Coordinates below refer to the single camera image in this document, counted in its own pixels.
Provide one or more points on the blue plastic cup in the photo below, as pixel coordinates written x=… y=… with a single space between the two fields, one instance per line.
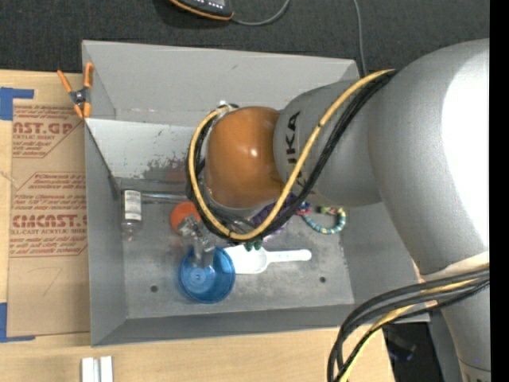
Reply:
x=203 y=287

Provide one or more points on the white plastic scoop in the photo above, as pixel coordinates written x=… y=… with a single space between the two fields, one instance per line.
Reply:
x=248 y=259

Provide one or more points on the brown cardboard board, red print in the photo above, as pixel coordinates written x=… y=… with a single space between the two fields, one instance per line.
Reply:
x=47 y=277

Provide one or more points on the grey metal bin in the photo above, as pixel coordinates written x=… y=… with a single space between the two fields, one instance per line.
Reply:
x=278 y=289

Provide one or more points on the purple cloth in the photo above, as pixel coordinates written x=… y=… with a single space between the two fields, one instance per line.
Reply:
x=278 y=223

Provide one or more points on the orange ball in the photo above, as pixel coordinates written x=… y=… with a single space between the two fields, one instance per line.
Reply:
x=181 y=213

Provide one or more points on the clear glass bottle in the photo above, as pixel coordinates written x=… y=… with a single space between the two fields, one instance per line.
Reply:
x=131 y=207

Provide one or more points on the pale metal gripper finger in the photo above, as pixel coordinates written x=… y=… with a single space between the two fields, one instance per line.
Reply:
x=189 y=225
x=205 y=244

